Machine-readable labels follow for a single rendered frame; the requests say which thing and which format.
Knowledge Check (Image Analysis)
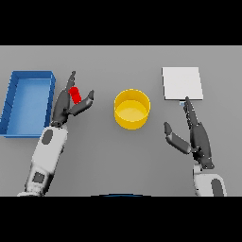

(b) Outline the yellow bowl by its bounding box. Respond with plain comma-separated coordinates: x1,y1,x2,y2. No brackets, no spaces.
113,88,151,130

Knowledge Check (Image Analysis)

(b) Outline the red beaker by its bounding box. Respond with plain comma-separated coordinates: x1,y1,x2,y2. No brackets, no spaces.
68,86,83,105

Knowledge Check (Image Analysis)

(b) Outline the blue tray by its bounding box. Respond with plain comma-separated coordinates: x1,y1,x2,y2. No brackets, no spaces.
0,70,57,139

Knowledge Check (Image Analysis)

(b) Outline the pale square measuring scale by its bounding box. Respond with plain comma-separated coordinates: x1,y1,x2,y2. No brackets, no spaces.
162,66,204,106

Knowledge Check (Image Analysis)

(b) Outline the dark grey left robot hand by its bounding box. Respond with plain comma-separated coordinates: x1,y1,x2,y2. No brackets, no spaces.
50,70,95,129

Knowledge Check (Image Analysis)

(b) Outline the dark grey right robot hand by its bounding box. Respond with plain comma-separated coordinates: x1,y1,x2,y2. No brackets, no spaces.
163,95,216,170

